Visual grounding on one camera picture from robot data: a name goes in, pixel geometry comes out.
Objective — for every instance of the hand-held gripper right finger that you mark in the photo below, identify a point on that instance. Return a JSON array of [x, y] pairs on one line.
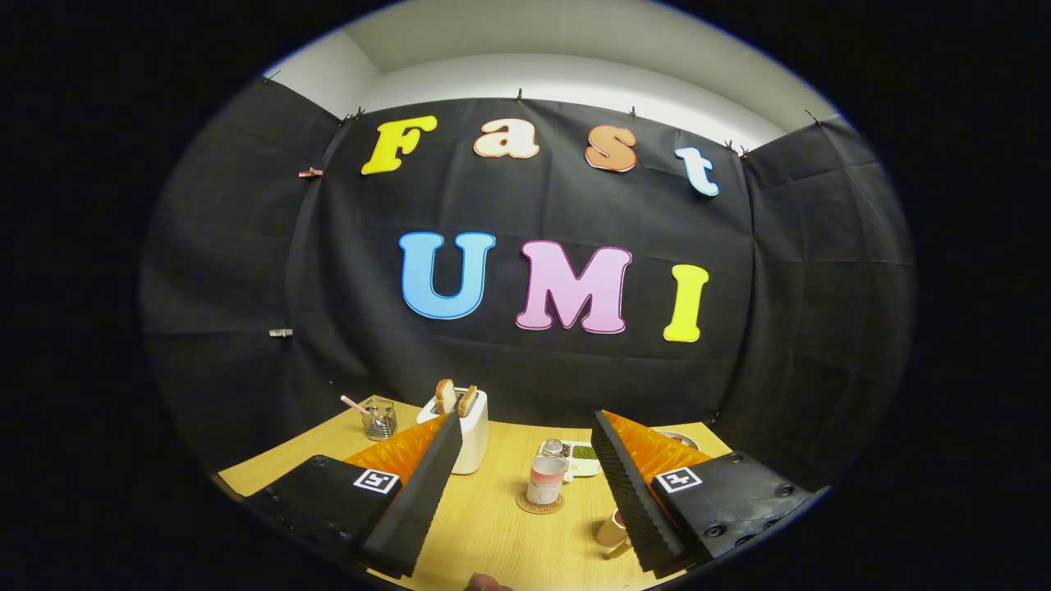
[[632, 509]]

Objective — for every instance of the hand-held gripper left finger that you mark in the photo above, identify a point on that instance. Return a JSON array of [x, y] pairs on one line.
[[423, 509]]

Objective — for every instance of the white cup with pink inside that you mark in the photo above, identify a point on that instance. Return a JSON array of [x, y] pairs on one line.
[[609, 532]]

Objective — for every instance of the clear juice bottle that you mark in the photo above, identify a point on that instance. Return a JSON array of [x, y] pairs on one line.
[[546, 484]]

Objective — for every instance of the round brown coaster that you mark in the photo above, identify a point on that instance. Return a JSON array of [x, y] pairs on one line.
[[525, 506]]

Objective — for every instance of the white divided dish with beans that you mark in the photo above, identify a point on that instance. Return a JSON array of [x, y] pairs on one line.
[[585, 461]]

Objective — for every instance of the wooden table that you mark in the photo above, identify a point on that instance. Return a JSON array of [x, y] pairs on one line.
[[493, 533]]

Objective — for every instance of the white toaster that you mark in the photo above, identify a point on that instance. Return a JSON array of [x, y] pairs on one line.
[[475, 443]]

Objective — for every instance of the white round plate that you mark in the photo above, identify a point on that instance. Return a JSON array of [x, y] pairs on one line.
[[686, 439]]

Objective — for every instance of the toast slice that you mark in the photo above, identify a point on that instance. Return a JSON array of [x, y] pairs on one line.
[[467, 400], [446, 396]]

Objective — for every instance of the pink straw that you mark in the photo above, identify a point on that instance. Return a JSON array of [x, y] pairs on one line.
[[353, 403]]

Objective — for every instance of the black backdrop cloth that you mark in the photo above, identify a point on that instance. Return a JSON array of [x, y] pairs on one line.
[[575, 369]]

